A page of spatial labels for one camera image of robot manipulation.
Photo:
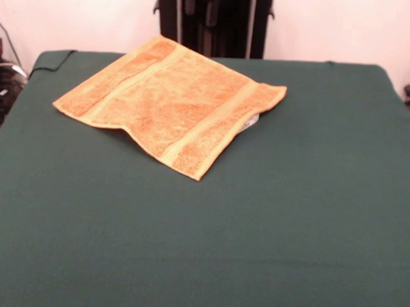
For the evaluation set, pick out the dark green table cloth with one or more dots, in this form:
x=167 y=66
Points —
x=187 y=244

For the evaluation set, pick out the tan terry towel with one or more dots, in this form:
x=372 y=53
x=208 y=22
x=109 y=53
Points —
x=173 y=104

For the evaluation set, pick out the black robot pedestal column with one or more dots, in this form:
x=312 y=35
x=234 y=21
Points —
x=224 y=25

